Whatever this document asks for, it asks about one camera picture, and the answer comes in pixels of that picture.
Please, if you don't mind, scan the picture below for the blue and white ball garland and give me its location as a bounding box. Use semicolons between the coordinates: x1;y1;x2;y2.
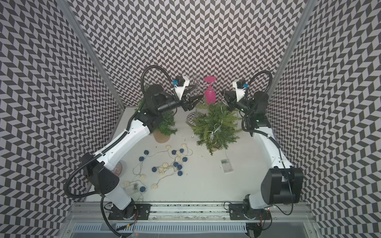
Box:
122;143;193;193

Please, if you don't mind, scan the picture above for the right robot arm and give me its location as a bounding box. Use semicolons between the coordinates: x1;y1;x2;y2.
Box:
222;70;304;220

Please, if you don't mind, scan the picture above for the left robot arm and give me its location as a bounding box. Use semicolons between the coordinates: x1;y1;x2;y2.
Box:
63;65;203;219

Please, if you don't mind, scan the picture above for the light green christmas tree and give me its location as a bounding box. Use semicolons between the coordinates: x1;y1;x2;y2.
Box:
190;102;243;156

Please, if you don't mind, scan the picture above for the dark green small christmas tree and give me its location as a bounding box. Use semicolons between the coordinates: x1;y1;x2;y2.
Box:
134;84;177;136

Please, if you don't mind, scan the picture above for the pink plastic wine glass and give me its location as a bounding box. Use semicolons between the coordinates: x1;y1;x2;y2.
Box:
204;76;216;104

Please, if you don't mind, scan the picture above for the clear battery box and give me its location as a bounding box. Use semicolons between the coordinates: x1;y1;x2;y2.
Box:
221;159;234;174

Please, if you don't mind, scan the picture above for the clear glass dish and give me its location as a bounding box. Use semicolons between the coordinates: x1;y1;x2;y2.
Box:
112;162;123;177

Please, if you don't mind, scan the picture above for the garland battery box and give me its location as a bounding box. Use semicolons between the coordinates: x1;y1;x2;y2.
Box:
123;180;144;196

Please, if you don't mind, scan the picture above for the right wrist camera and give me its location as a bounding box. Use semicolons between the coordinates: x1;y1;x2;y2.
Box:
232;79;249;102

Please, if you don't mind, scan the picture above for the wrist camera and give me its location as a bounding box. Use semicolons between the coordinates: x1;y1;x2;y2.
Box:
232;79;249;102
172;76;190;100

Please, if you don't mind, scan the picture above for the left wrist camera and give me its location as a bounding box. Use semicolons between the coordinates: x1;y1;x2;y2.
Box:
172;76;190;100

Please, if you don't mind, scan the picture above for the metal front rail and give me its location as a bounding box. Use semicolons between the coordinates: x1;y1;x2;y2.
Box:
66;203;313;227

